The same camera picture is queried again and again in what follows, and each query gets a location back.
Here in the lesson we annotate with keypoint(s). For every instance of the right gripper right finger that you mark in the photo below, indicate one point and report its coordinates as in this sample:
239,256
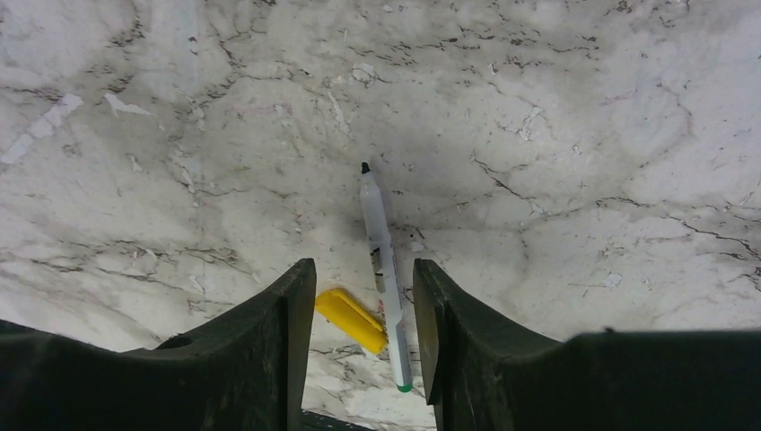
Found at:
483,371

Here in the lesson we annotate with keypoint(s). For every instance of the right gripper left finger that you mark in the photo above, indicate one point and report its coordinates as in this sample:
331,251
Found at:
243,370

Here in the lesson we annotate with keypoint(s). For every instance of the yellow pen cap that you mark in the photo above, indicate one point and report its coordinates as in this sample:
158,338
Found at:
350,316

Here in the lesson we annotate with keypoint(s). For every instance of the white marker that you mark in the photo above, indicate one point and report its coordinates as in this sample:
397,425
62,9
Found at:
386,277

